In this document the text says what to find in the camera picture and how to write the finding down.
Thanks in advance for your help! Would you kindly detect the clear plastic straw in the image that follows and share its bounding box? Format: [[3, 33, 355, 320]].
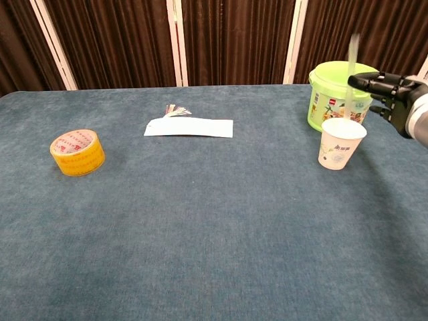
[[344, 32, 362, 122]]

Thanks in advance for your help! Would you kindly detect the white screen frame post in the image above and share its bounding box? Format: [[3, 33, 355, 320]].
[[166, 0, 189, 88], [282, 0, 309, 85], [29, 0, 79, 92], [416, 55, 428, 80]]

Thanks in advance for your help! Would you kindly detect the white paper cup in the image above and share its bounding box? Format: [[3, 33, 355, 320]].
[[317, 117, 368, 171]]

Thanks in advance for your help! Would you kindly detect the brown pleated curtain panel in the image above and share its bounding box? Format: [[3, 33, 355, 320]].
[[181, 0, 297, 87], [43, 0, 177, 91], [294, 0, 428, 85], [0, 0, 66, 98]]

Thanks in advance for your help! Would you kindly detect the green plastic bucket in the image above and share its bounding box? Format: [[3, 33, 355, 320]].
[[306, 60, 387, 132]]

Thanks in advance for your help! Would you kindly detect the white pink tassel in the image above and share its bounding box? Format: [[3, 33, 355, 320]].
[[163, 103, 193, 120]]

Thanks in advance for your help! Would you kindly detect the yellow packing tape roll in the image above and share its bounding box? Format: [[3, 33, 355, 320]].
[[49, 128, 106, 177]]

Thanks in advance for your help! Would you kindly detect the white paper bookmark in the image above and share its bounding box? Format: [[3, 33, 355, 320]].
[[143, 118, 234, 138]]

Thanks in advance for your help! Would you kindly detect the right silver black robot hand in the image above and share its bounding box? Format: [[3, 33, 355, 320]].
[[347, 70, 423, 140]]

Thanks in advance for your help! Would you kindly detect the blue tablecloth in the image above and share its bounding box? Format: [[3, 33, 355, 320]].
[[0, 82, 428, 321]]

